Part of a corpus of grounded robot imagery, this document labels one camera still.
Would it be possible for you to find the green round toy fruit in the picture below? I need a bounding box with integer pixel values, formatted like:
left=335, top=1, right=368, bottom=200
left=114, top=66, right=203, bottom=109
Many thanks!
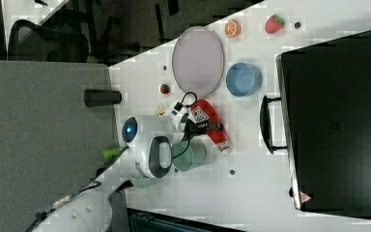
left=102, top=148, right=121, bottom=160

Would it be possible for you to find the orange slice toy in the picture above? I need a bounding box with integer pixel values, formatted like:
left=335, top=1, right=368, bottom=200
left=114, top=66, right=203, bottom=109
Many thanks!
left=224, top=19, right=242, bottom=38

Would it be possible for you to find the green metal mug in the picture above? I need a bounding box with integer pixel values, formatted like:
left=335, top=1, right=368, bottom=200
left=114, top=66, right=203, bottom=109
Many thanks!
left=172, top=138, right=207, bottom=172

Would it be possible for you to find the black office chair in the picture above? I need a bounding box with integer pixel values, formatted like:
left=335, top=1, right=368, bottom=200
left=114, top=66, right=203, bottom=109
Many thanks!
left=8, top=19, right=89, bottom=63

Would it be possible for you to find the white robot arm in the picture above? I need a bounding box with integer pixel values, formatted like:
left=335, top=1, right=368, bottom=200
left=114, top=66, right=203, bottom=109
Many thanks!
left=25, top=115, right=223, bottom=232

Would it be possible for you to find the blue metal frame rail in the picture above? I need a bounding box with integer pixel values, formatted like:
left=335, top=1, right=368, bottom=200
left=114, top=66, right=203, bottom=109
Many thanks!
left=128, top=208, right=242, bottom=232

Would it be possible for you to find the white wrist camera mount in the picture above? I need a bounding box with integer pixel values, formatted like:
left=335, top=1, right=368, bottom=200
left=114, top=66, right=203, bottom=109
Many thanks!
left=165, top=101, right=189, bottom=125

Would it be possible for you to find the black cylinder top left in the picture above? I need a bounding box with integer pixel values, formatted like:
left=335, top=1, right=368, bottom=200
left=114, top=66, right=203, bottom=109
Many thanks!
left=84, top=89, right=122, bottom=107

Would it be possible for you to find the pink strawberry toy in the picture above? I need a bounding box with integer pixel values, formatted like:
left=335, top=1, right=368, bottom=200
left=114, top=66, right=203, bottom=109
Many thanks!
left=265, top=14, right=285, bottom=34

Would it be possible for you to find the blue plastic bowl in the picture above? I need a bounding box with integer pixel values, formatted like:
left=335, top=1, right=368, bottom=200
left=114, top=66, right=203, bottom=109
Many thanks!
left=226, top=63, right=263, bottom=98

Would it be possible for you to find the red plush ketchup bottle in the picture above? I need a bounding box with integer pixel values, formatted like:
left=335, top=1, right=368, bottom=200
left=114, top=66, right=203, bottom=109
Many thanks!
left=191, top=100, right=230, bottom=155

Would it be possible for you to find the small red strawberry toy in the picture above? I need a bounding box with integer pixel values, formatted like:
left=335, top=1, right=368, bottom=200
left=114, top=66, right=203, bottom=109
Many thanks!
left=160, top=84, right=170, bottom=95

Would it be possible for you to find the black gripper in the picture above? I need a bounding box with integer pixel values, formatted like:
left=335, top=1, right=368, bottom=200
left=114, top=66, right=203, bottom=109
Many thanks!
left=185, top=120, right=224, bottom=135

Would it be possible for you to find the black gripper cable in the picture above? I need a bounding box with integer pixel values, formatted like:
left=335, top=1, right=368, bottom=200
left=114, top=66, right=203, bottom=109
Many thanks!
left=171, top=91, right=198, bottom=160

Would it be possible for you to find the lilac round plate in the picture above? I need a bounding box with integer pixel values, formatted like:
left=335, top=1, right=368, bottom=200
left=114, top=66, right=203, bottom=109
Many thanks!
left=172, top=26, right=224, bottom=98

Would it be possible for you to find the silver toaster oven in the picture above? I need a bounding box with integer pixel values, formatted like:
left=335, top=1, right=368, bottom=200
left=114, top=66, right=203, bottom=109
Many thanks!
left=276, top=30, right=371, bottom=219

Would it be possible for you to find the green perforated strainer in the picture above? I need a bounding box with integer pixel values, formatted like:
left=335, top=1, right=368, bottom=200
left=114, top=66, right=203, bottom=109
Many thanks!
left=130, top=178, right=152, bottom=189

